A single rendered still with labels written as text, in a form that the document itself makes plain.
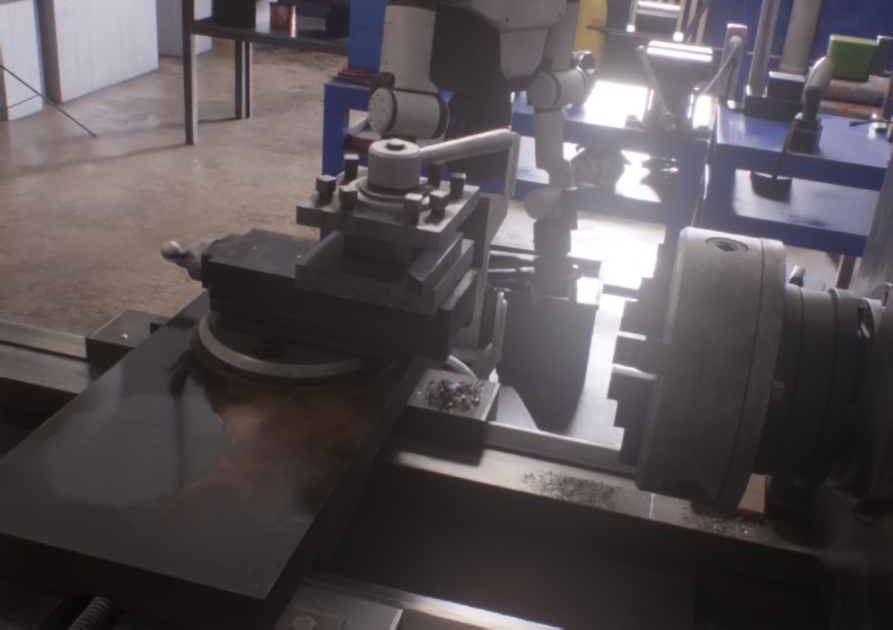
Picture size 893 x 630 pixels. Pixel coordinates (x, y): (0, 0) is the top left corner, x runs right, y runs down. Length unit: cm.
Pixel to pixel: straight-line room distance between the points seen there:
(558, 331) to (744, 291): 219
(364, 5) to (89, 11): 331
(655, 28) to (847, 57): 249
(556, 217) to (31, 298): 197
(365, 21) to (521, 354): 111
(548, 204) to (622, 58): 426
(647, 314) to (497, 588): 41
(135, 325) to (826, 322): 91
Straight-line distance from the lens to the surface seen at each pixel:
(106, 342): 136
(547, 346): 303
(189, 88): 506
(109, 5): 622
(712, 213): 270
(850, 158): 272
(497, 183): 274
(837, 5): 799
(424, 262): 107
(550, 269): 226
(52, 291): 358
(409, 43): 176
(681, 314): 82
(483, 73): 191
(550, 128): 218
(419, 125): 175
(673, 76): 248
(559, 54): 215
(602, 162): 277
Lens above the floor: 151
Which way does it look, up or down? 25 degrees down
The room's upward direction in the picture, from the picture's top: 6 degrees clockwise
